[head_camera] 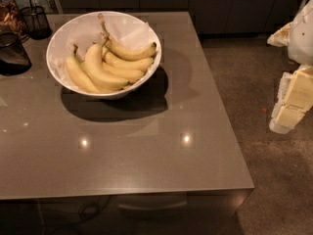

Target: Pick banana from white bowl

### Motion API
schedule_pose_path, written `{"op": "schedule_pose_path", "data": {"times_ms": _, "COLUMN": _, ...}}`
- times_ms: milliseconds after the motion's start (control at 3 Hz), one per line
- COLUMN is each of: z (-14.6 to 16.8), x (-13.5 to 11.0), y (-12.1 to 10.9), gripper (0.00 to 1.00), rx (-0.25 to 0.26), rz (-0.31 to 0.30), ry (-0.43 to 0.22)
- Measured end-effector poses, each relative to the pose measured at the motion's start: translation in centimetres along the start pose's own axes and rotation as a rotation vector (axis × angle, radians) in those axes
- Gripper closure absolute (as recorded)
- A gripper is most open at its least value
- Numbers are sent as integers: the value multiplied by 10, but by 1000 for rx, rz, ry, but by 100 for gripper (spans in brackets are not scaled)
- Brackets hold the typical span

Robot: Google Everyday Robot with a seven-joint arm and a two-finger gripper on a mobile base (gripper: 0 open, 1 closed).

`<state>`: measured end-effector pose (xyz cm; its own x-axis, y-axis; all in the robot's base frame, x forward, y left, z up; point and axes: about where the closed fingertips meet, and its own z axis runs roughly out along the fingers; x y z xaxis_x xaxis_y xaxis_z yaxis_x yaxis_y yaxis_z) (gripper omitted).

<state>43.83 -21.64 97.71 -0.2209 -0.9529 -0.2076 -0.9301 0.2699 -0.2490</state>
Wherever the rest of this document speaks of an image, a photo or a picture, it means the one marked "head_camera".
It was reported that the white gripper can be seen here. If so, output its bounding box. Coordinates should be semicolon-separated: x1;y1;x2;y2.
267;0;313;134

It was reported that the banana with long stem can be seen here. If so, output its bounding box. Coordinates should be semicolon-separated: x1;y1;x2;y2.
98;14;157;61

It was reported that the white bowl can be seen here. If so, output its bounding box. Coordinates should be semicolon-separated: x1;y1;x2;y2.
45;11;162;101

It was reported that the large front yellow banana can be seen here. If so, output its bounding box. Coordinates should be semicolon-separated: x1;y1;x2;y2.
84;43;129;89

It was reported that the leftmost yellow banana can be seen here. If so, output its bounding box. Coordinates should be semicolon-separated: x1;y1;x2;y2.
66;44;112;94

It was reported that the black mesh pen cup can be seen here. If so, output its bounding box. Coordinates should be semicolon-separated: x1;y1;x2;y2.
21;0;52;40

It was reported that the black angled container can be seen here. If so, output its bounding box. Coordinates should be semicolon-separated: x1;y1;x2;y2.
0;32;31;75

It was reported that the dark glass jar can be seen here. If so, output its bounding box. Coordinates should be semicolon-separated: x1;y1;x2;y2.
0;0;28;42

